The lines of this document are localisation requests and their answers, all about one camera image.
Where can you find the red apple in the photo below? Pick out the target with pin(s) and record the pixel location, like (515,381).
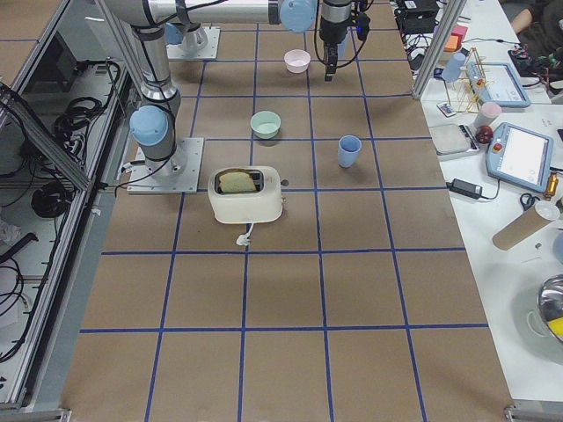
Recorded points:
(484,135)

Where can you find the cardboard tube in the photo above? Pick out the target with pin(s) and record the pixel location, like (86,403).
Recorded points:
(529,222)

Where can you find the blue cup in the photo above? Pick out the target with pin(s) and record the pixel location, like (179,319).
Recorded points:
(453,68)
(345,48)
(349,148)

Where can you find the pink cup on desk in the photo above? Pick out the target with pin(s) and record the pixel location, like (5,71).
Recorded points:
(487,114)

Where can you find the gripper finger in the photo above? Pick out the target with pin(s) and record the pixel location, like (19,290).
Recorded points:
(331,60)

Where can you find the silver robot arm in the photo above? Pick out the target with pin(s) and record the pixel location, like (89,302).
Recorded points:
(147,20)
(188,38)

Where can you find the steel mixing bowl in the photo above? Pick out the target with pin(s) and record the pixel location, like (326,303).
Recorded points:
(545,320)

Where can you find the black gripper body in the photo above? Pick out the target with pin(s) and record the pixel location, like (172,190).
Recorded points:
(332,27)

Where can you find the blue cup on desk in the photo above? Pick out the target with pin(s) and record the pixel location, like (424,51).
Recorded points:
(453,68)

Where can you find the near teach pendant tablet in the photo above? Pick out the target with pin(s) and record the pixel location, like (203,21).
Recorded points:
(520,156)

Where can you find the teach pendant tablet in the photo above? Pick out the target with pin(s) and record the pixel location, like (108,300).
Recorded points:
(497,82)
(520,156)

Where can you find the amber glass bottle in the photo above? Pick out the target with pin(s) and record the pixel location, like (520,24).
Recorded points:
(551,186)

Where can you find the bread slice in toaster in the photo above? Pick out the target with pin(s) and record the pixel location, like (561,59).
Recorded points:
(236,182)

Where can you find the gold wire rack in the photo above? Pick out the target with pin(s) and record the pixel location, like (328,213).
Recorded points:
(463,94)

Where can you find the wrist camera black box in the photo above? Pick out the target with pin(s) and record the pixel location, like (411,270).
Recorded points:
(362,25)

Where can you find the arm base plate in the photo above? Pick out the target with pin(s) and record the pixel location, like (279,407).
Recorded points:
(179,175)
(174,54)

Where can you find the pink bowl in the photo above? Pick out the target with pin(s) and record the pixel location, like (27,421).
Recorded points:
(297,61)

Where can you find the silver kitchen scale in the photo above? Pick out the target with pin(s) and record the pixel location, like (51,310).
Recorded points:
(453,139)

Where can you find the green bowl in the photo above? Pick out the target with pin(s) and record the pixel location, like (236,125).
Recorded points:
(265,124)

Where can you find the black power adapter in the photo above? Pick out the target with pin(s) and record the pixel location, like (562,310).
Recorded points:
(465,188)

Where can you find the cream white toaster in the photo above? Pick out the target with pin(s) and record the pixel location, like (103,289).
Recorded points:
(263,205)

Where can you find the aluminium frame post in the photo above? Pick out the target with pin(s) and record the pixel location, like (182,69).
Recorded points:
(450,15)

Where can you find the far teach pendant tablet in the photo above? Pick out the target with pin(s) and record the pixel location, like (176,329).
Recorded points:
(497,82)

